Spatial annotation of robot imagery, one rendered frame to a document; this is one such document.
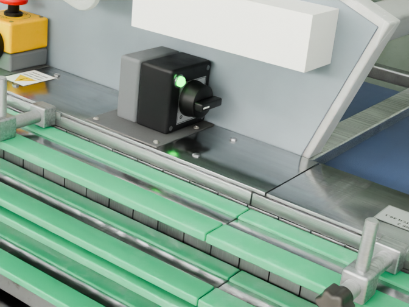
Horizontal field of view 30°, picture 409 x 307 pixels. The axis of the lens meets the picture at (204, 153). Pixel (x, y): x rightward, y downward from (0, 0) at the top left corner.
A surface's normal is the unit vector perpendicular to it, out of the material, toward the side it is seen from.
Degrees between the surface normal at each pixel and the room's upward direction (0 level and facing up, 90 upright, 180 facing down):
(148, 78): 0
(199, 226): 90
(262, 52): 0
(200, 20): 0
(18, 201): 90
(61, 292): 90
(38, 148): 90
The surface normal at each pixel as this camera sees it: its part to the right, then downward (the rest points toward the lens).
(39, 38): 0.80, 0.31
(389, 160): 0.11, -0.92
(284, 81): -0.58, 0.25
